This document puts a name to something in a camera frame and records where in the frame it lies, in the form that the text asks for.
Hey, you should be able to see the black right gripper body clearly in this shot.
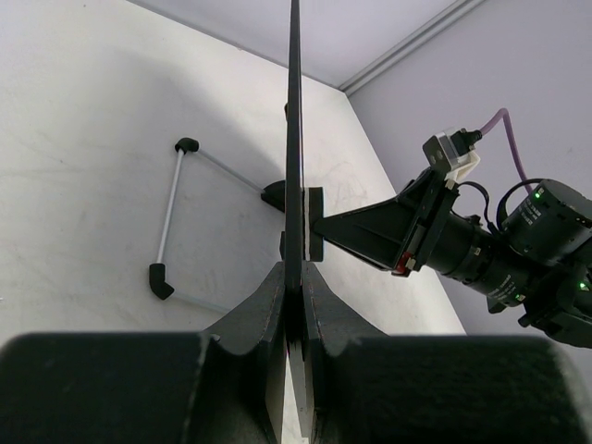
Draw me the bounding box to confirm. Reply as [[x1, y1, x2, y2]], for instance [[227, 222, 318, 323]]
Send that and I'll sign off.
[[392, 166, 533, 309]]

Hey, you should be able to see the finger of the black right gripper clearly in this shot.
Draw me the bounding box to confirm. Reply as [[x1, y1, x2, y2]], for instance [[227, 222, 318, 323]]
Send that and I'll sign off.
[[314, 179, 421, 271]]

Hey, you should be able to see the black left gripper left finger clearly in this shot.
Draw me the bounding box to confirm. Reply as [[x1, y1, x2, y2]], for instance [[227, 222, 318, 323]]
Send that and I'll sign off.
[[198, 262, 286, 443]]

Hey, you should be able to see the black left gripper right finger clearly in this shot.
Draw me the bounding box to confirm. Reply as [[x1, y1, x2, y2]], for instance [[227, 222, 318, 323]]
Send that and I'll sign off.
[[300, 263, 393, 443]]

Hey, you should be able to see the white whiteboard with black frame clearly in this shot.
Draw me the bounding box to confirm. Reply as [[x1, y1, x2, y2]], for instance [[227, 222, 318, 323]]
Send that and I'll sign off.
[[147, 0, 311, 444]]

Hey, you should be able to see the blue whiteboard eraser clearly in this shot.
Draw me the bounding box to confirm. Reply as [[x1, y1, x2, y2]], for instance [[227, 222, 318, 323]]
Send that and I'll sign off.
[[303, 187, 324, 263]]

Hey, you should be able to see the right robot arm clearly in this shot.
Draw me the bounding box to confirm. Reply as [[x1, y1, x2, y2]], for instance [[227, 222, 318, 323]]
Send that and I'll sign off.
[[312, 167, 591, 348]]

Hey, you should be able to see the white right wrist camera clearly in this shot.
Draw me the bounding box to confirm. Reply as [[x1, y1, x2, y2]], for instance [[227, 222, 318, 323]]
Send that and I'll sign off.
[[422, 129, 482, 190]]

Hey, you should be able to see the right aluminium frame post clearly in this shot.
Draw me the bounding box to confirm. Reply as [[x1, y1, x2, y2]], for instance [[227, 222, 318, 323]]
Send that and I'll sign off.
[[339, 0, 484, 96]]

